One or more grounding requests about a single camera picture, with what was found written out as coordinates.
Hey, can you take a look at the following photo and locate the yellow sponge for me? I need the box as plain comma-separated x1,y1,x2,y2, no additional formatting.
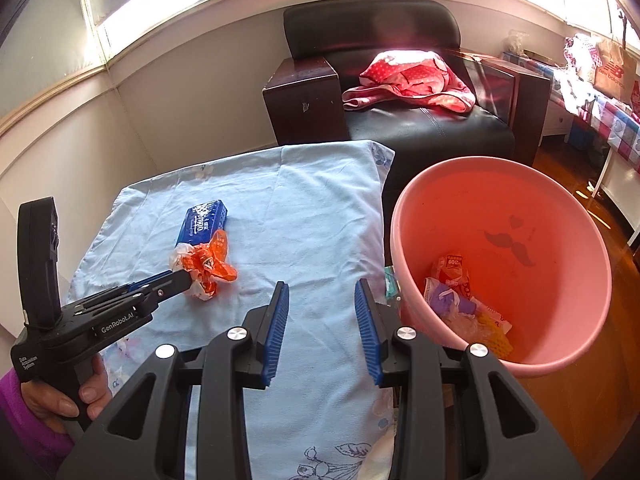
475,314,513,360

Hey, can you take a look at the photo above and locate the purple glove with string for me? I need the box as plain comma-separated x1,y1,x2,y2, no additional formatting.
423,278,476,318

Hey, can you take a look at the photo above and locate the dark red wrapper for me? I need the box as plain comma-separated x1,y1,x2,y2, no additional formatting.
431,254,472,299

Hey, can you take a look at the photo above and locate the red white plastic bag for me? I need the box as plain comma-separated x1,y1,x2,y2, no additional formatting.
169,229,238,301

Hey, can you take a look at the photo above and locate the blue Tempo tissue pack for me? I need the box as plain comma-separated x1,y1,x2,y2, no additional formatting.
176,200,228,246

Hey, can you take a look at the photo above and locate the purple sleeve forearm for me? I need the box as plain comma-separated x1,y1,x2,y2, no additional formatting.
1,368,74,479

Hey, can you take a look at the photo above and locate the left hand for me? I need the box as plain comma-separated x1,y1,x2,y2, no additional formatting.
21,354,112,434

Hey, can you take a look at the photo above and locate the pink plastic basin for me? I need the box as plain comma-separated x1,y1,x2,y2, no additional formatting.
390,156,612,377

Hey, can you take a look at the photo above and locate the light blue floral cloth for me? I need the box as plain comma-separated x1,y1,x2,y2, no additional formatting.
68,141,394,479

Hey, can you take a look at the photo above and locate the checkered tablecloth table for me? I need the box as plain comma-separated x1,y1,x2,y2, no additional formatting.
502,52,639,246

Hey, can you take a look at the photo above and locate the red dotted garment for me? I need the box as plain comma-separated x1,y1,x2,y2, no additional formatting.
342,50,476,115

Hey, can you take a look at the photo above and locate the brown paper shopping bag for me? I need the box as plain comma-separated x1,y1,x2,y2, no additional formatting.
593,38,639,105

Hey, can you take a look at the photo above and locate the pink checkered cloth bundle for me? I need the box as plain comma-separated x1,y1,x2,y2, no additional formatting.
564,32,602,84

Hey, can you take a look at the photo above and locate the black leather armchair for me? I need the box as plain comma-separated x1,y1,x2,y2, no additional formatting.
262,0,550,204

